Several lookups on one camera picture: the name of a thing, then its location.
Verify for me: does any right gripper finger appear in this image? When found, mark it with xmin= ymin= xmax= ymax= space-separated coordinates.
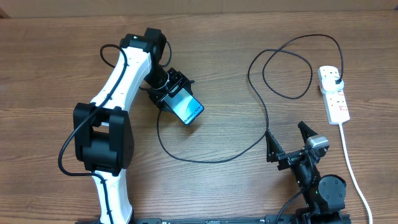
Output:
xmin=266 ymin=129 xmax=285 ymax=162
xmin=297 ymin=121 xmax=318 ymax=143

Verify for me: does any blue Galaxy smartphone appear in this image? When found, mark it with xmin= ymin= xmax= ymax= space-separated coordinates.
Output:
xmin=164 ymin=88 xmax=204 ymax=125

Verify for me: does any black USB charging cable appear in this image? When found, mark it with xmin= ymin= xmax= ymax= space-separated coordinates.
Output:
xmin=156 ymin=34 xmax=345 ymax=164

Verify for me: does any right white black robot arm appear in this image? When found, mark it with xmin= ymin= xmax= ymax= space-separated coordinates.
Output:
xmin=264 ymin=121 xmax=351 ymax=224

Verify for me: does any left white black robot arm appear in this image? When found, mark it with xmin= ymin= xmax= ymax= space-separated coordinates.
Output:
xmin=73 ymin=28 xmax=204 ymax=223

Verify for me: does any white charger plug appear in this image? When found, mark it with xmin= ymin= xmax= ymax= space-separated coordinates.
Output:
xmin=320 ymin=77 xmax=345 ymax=94

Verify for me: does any white power strip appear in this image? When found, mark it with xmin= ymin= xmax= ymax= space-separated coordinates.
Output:
xmin=318 ymin=65 xmax=350 ymax=125

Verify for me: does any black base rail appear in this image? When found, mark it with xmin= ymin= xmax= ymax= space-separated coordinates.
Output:
xmin=93 ymin=213 xmax=352 ymax=224

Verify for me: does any white power strip cord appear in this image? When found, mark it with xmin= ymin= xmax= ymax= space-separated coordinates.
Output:
xmin=338 ymin=123 xmax=374 ymax=224

